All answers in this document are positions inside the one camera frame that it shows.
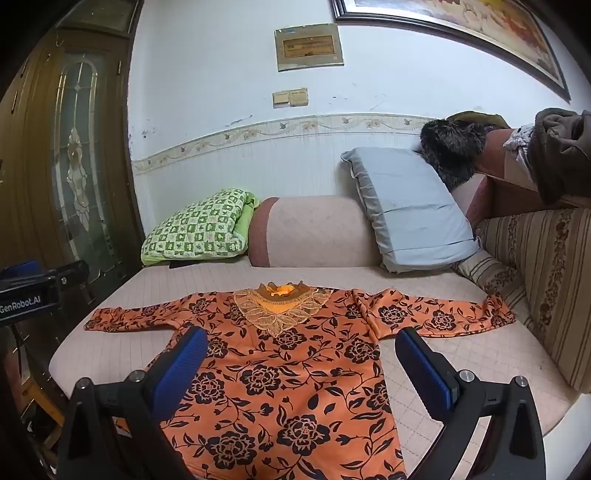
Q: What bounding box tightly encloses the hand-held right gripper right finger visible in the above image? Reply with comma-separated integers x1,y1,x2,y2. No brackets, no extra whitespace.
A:
394,327,548,480

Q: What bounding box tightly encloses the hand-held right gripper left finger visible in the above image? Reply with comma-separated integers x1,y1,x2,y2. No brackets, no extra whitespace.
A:
55,325,209,480

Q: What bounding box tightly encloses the orange floral shirt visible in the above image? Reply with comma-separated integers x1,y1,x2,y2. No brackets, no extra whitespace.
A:
83,281,517,480

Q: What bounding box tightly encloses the green checkered pillow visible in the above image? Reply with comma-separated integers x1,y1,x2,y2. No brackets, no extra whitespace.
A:
141,188,262,267

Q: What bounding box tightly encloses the wooden stained-glass door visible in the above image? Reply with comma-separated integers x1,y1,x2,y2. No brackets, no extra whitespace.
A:
0,0,145,289

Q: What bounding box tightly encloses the striped floral sofa backrest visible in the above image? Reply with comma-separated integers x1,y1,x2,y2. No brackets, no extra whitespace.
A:
455,203,591,393

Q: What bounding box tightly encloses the white grey-fringed pillow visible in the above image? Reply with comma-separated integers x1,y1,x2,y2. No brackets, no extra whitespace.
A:
341,147,481,274

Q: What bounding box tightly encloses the pink bolster cushion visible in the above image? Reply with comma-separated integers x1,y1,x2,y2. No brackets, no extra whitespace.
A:
248,196,386,268

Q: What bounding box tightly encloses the brown sofa back top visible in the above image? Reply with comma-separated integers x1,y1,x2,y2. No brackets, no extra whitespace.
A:
475,127,591,209

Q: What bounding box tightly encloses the white crumpled cloth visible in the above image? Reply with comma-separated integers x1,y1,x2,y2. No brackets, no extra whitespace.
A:
503,124,537,168

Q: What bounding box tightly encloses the brown jacket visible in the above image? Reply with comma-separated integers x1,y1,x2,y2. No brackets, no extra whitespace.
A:
526,107,591,206

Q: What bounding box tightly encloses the large framed painting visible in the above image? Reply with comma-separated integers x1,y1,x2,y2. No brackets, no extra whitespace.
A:
330,0,571,103

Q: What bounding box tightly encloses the wall panel box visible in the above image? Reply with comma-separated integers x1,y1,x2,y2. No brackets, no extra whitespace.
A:
274,23,345,72

